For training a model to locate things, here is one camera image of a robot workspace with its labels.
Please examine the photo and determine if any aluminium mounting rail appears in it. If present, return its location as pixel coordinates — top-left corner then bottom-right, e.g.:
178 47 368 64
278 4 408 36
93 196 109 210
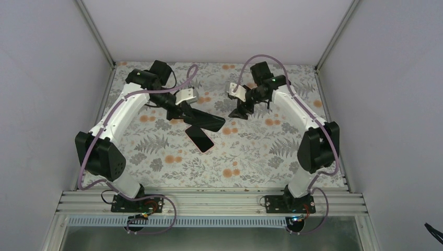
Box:
56 188 368 216

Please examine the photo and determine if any black object at edge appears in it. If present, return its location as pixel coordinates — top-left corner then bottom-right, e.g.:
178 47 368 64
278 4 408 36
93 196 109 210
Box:
424 223 443 244

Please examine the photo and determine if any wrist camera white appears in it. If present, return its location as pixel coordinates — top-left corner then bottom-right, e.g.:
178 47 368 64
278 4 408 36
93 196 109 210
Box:
226 83 247 102
175 88 199 105

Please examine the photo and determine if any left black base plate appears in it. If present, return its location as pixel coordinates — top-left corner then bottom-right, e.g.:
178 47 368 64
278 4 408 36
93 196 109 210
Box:
110 195 164 214

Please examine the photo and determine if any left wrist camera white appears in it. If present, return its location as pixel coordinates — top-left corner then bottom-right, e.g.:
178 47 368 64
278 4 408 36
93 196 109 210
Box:
175 88 199 105

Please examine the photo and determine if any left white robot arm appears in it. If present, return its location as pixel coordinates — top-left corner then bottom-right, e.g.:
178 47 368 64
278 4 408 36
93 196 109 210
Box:
75 60 199 212

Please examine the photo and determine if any floral patterned mat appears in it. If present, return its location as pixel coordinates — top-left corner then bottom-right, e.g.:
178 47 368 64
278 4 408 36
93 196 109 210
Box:
83 61 347 189

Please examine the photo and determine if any white slotted cable duct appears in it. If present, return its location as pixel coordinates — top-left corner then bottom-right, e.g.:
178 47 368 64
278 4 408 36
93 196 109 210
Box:
67 215 289 228

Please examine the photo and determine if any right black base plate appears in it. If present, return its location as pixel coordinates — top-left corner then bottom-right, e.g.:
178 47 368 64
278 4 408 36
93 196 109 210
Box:
264 195 316 214

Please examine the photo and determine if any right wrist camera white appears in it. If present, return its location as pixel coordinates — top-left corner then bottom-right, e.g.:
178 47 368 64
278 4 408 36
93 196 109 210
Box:
226 83 247 102

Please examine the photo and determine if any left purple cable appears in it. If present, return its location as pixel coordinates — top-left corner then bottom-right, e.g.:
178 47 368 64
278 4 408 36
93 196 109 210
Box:
76 64 200 191

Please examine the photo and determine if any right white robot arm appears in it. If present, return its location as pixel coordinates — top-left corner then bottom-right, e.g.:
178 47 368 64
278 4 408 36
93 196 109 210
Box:
226 62 340 213

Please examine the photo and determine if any black phone pink case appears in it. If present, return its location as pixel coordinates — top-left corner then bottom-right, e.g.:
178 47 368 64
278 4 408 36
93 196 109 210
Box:
184 126 215 153

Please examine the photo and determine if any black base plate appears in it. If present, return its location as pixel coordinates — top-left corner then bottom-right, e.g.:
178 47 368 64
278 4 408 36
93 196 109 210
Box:
110 195 164 214
264 195 316 214

